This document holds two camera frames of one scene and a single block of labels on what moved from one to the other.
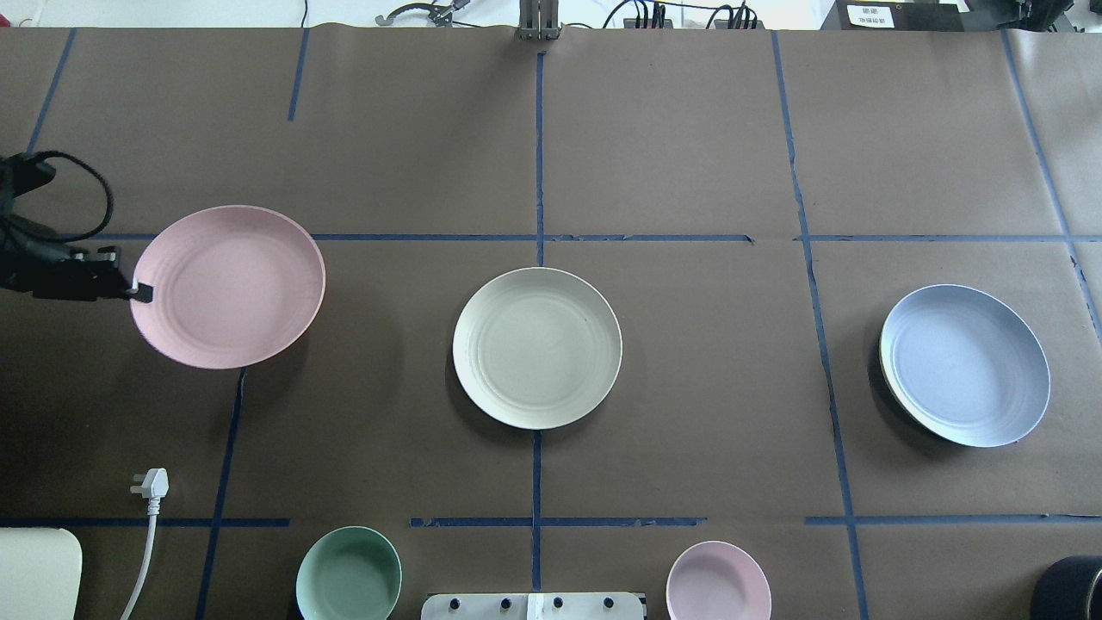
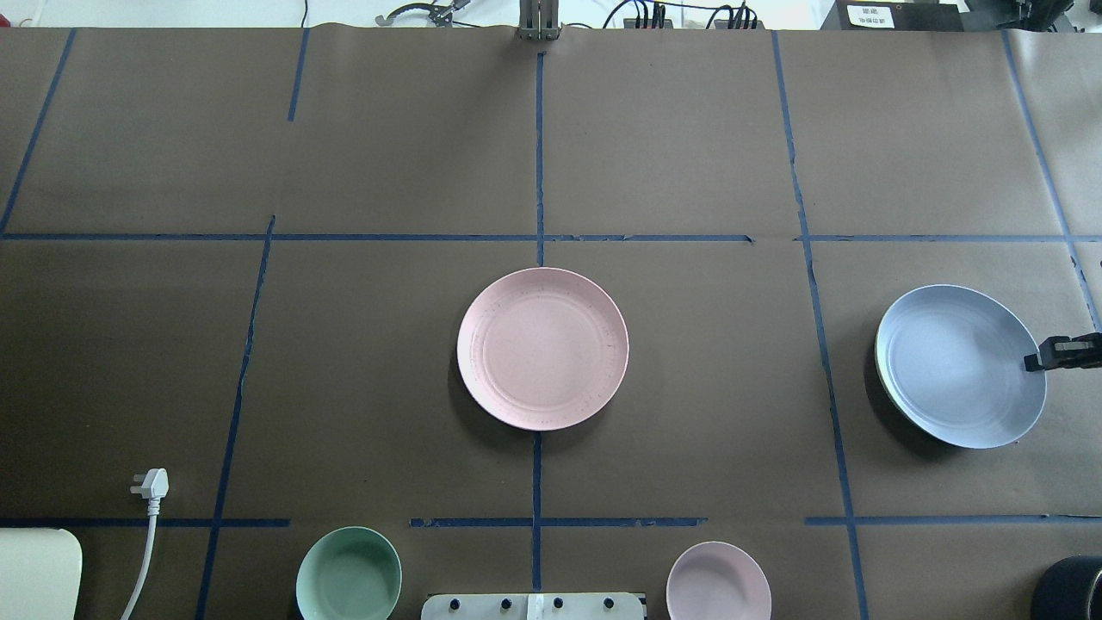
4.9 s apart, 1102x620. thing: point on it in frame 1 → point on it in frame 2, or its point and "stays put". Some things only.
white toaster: (40, 573) stays put
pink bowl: (718, 580) stays put
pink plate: (232, 287) → (542, 349)
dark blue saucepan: (1069, 589) stays put
